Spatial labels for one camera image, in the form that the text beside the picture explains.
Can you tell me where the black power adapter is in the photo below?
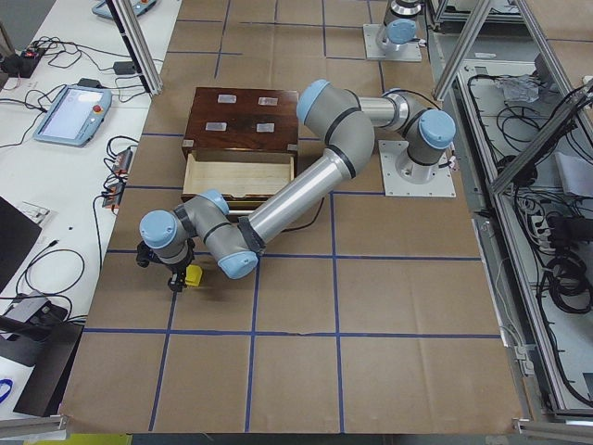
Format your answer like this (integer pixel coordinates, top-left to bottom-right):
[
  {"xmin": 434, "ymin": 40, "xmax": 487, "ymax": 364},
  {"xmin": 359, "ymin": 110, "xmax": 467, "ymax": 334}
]
[{"xmin": 112, "ymin": 61, "xmax": 136, "ymax": 75}]

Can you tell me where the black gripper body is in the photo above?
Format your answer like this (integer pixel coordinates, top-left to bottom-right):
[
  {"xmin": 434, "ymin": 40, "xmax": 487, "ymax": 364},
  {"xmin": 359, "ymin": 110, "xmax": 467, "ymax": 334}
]
[{"xmin": 153, "ymin": 240, "xmax": 195, "ymax": 278}]

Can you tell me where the dark wooden drawer cabinet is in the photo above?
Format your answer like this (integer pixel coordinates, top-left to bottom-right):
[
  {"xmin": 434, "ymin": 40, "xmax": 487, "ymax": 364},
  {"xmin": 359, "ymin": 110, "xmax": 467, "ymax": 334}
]
[{"xmin": 182, "ymin": 87, "xmax": 299, "ymax": 158}]

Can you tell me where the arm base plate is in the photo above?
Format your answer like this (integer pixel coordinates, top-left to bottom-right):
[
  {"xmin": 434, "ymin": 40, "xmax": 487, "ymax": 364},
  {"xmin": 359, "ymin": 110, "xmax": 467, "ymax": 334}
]
[
  {"xmin": 378, "ymin": 140, "xmax": 456, "ymax": 198},
  {"xmin": 362, "ymin": 19, "xmax": 422, "ymax": 62}
]

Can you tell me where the blue teach pendant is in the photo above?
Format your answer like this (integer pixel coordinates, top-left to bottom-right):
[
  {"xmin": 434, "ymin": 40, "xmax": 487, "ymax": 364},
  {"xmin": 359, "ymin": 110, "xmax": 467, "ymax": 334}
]
[
  {"xmin": 33, "ymin": 85, "xmax": 112, "ymax": 146},
  {"xmin": 91, "ymin": 0, "xmax": 161, "ymax": 20}
]

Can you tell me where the aluminium frame post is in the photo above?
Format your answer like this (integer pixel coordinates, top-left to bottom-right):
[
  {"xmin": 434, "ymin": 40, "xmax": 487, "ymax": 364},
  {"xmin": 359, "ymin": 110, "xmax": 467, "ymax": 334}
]
[{"xmin": 107, "ymin": 0, "xmax": 163, "ymax": 96}]

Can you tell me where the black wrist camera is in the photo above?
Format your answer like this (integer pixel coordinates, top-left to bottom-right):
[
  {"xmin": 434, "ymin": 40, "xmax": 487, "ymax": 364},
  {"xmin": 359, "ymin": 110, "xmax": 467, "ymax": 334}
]
[{"xmin": 135, "ymin": 241, "xmax": 160, "ymax": 268}]

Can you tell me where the yellow block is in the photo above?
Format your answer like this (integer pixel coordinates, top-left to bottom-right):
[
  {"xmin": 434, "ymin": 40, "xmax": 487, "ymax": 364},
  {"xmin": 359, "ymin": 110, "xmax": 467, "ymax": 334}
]
[{"xmin": 184, "ymin": 264, "xmax": 203, "ymax": 287}]

